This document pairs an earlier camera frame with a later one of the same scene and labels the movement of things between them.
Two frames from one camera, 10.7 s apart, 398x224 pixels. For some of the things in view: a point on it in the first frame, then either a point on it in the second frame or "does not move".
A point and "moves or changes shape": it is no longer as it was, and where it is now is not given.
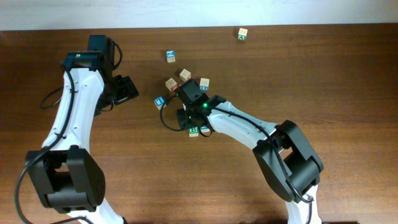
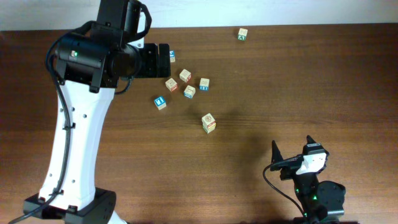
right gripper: x=181 y=117 -> x=292 y=160
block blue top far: x=170 y=56 does not move
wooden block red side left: x=171 y=84 does not move
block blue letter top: x=160 y=102 does not move
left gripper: x=126 y=88 -> x=150 y=55
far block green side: x=242 y=33 does not move
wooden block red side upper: x=185 y=74 does not move
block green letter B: x=193 y=132 moves or changes shape
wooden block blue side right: x=204 y=84 does not move
